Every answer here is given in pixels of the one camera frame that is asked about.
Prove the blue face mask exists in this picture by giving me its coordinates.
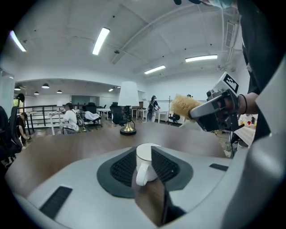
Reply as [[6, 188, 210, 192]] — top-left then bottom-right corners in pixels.
[[210, 0, 238, 9]]

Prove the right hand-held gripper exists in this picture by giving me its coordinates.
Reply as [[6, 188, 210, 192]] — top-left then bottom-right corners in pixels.
[[189, 71, 240, 132]]

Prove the person's black t-shirt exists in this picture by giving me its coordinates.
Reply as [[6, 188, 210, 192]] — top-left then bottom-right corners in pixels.
[[236, 0, 286, 141]]

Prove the tan bristle brush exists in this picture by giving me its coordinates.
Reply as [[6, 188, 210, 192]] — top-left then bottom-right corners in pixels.
[[170, 93, 203, 123]]

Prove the dark green wall board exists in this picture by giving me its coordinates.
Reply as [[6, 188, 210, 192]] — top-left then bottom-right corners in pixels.
[[71, 95, 100, 105]]

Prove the white side table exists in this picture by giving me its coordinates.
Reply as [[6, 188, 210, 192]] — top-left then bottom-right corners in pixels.
[[233, 126, 257, 148]]

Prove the long ceiling light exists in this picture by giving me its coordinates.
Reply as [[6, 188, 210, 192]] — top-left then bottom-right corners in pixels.
[[144, 65, 166, 75], [9, 30, 27, 52], [185, 55, 218, 63], [92, 27, 110, 56]]

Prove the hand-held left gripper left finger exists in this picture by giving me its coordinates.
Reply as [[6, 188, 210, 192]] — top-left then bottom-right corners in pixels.
[[14, 146, 158, 229]]

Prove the white ceramic mug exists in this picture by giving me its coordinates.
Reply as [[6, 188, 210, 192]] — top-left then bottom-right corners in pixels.
[[135, 143, 161, 187]]

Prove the white shade brass table lamp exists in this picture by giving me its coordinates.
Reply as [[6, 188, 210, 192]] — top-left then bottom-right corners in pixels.
[[118, 81, 139, 136]]

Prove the black and white railing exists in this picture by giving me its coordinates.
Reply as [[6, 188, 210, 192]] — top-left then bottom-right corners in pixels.
[[17, 104, 67, 136]]

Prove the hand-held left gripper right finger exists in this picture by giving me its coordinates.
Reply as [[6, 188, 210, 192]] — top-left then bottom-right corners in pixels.
[[151, 145, 231, 214]]

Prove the white plastic chair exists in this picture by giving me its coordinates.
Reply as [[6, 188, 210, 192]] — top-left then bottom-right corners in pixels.
[[179, 120, 203, 131]]

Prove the black wristband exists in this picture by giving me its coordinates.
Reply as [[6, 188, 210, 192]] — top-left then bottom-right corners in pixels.
[[238, 93, 248, 115]]

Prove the white cloth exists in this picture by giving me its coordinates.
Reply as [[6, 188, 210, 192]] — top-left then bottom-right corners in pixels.
[[84, 111, 101, 123]]

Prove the black office chair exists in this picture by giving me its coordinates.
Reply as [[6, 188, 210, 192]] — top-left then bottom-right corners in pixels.
[[84, 102, 102, 130], [109, 105, 127, 126], [168, 113, 181, 126], [0, 106, 23, 161]]

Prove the white air conditioner unit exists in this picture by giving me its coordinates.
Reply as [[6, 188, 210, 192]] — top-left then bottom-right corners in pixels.
[[233, 24, 244, 51]]

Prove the black coat rack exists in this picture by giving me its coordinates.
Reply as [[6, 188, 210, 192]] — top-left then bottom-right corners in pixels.
[[167, 95, 172, 123]]

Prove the person's right forearm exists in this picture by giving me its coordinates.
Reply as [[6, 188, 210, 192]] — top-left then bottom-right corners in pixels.
[[240, 92, 260, 115]]

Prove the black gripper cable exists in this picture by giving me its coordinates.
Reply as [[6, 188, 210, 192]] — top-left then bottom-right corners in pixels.
[[230, 124, 245, 144]]

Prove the person's right hand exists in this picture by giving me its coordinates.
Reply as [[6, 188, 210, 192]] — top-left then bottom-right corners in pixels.
[[218, 95, 242, 115]]

